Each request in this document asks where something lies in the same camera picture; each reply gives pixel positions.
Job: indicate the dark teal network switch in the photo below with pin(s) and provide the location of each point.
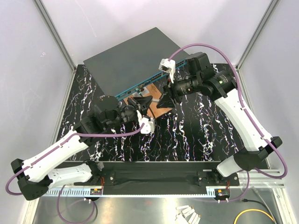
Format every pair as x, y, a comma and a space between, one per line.
120, 69

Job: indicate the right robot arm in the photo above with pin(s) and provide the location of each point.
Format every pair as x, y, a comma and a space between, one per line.
220, 87

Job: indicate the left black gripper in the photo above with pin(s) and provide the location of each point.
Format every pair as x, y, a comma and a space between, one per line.
138, 106

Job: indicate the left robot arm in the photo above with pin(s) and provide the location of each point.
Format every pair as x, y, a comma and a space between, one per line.
106, 120

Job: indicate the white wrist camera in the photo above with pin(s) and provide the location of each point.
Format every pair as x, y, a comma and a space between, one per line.
168, 66
146, 123

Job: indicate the white slotted cable duct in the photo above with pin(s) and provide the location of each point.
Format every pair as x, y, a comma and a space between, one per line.
75, 192

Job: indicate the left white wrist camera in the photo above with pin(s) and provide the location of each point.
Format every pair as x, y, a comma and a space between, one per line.
146, 123

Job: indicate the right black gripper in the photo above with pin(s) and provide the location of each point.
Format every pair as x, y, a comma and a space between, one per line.
166, 101

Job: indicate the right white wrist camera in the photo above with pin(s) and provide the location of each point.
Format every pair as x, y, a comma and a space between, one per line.
168, 66

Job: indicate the pile of white modules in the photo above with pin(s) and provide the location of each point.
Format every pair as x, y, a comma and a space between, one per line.
186, 215

